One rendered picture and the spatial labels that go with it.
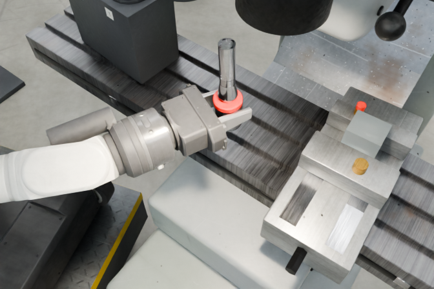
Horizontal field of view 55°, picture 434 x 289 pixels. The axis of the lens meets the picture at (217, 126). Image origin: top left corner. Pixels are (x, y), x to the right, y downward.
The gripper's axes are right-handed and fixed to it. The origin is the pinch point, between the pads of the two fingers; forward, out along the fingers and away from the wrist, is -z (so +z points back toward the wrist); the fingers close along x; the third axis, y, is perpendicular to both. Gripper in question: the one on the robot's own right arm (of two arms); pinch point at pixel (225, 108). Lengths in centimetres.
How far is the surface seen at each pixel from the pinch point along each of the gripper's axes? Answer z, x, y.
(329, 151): -13.2, -11.8, 6.4
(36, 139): 42, 108, 114
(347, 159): -14.8, -14.5, 6.4
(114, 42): 8.3, 33.6, 8.7
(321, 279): -31, -14, 94
